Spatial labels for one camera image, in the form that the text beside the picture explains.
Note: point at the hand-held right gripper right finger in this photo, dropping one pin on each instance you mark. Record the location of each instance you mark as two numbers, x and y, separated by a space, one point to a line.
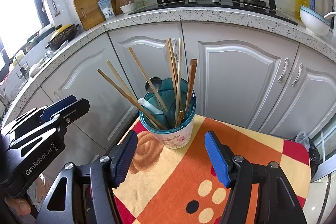
218 158

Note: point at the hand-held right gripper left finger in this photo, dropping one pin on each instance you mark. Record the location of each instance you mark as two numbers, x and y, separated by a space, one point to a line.
123 158

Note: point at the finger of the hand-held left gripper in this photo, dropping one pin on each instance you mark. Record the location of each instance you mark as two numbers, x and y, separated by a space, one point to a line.
76 109
59 106

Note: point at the white floral utensil holder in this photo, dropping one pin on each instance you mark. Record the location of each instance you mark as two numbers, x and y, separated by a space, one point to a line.
176 137

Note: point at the slender brown chopstick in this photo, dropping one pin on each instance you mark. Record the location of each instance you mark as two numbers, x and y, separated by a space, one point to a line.
130 98

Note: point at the white plastic spoon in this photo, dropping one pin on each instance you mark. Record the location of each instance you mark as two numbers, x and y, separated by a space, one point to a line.
147 104

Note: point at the bundle of wooden chopsticks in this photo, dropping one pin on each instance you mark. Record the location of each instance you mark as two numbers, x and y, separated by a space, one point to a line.
142 69

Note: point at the metal spoon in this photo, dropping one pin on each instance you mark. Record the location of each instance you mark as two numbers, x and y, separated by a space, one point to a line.
155 83

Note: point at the pale square chopstick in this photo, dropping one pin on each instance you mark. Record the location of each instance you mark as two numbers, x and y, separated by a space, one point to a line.
179 69

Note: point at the person's left hand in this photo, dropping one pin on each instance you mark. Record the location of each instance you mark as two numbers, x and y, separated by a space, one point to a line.
18 207

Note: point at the white cabinet door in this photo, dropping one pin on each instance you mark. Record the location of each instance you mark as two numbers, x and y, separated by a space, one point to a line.
31 100
152 53
236 77
86 69
315 98

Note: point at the orange red yellow printed blanket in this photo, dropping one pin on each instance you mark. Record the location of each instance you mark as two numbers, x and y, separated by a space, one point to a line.
178 174

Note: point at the white dish cloth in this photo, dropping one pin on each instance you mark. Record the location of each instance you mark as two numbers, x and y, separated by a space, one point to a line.
36 67

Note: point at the black casserole yellow lid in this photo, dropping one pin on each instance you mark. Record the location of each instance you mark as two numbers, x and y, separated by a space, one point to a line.
63 35

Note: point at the hanging metal peeler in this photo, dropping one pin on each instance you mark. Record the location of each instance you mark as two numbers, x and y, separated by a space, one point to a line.
57 12

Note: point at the black garbage bag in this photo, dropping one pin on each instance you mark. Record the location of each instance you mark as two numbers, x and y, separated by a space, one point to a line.
313 155

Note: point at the wooden cutting board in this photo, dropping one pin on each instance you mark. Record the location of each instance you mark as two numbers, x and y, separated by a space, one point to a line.
88 10

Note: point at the blue white packet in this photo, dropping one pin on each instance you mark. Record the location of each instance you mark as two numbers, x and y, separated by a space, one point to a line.
106 7

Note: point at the bright window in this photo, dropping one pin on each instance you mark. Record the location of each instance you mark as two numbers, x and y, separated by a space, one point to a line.
18 3

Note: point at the white framed glass door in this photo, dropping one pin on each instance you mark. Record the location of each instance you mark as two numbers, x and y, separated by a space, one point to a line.
328 140

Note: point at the small white bowl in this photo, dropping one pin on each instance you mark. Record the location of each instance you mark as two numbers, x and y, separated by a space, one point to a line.
128 8

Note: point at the speckled stone countertop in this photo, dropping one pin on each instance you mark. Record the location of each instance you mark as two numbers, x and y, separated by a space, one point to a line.
162 16

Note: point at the black gas stove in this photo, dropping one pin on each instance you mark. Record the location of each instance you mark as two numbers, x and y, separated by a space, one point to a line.
210 7

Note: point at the white bowl blue rim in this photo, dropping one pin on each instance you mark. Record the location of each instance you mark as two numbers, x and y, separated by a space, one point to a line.
313 23

